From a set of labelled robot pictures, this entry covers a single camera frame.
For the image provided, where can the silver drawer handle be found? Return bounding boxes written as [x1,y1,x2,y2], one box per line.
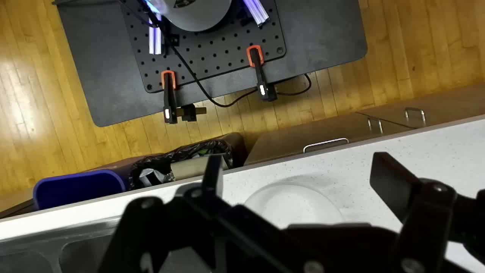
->
[367,119,387,136]
[302,137,352,155]
[404,107,430,127]

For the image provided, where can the blue plastic bin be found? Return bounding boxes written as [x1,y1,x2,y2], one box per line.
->
[32,169,128,212]

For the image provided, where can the stainless steel double sink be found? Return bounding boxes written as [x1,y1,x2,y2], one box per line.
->
[0,216,128,273]

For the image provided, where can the translucent white plastic bowl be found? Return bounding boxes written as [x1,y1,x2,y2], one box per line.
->
[245,175,348,227]

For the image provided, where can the orange and black clamp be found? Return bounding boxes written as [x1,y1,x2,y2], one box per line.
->
[160,69,208,127]
[246,45,279,104]

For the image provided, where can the thin black floor cable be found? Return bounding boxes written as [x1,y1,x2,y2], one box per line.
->
[169,43,314,110]

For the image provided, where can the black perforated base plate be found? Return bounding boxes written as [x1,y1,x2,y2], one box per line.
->
[120,0,289,96]

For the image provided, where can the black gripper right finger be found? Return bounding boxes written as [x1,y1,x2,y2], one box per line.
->
[370,151,423,225]

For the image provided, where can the shiny metal frame bar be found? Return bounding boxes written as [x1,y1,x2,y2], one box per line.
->
[242,0,270,26]
[148,22,164,57]

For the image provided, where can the wooden drawer front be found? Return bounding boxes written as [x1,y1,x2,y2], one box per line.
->
[245,111,386,166]
[361,83,485,131]

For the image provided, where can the grey floor mat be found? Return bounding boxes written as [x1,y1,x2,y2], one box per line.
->
[54,0,370,128]

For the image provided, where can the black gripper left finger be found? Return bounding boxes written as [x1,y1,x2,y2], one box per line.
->
[202,154,226,201]

